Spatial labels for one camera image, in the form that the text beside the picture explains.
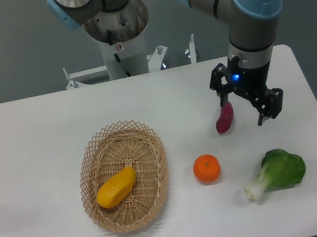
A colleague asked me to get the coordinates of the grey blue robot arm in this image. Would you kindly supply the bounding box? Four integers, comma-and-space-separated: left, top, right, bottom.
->
47, 0, 283, 133

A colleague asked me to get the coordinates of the orange tangerine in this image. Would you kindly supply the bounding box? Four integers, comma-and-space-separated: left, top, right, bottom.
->
193, 154, 221, 183

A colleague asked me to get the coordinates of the purple sweet potato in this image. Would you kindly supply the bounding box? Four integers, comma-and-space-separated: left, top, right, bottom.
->
215, 102, 234, 134

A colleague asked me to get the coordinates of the yellow mango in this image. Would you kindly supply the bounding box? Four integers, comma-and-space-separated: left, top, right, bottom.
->
96, 166, 137, 209

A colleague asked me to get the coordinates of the green bok choy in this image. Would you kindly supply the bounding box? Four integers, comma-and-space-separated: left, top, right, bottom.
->
244, 149, 306, 200

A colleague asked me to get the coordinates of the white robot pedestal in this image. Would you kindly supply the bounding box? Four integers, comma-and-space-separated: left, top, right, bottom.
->
53, 0, 201, 91

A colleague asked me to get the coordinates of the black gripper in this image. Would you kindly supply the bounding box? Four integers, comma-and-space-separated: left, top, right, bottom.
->
209, 56, 284, 126

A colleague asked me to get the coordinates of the woven wicker basket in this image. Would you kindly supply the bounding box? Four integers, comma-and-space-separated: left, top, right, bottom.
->
80, 121, 168, 233

